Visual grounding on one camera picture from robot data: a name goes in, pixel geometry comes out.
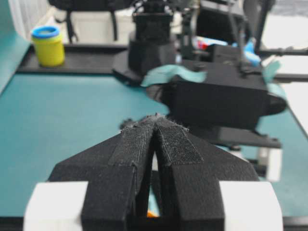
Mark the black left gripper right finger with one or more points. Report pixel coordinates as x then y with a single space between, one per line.
190 170

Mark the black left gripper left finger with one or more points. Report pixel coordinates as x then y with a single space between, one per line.
118 172

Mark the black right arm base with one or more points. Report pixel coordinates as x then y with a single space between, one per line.
151 44

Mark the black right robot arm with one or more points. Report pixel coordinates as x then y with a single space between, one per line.
217 100

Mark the light blue tape on arm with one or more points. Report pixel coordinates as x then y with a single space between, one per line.
165 73

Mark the black side tray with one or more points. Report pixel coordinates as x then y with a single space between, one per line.
79 59

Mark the yellow jar with blue lid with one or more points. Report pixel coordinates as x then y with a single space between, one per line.
48 45

